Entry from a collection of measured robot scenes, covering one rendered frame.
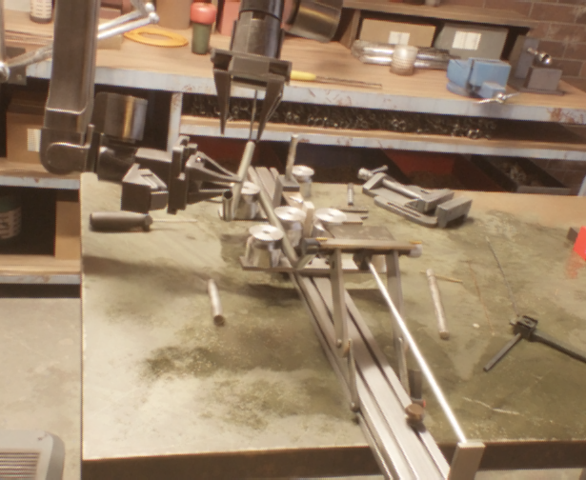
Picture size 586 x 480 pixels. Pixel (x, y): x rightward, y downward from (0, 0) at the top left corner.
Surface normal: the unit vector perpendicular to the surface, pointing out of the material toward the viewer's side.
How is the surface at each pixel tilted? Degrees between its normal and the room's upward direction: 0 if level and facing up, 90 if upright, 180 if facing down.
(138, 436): 0
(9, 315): 0
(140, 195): 90
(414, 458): 0
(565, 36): 90
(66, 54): 71
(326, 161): 90
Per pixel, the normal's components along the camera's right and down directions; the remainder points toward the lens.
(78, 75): 0.04, 0.11
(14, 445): 0.15, -0.88
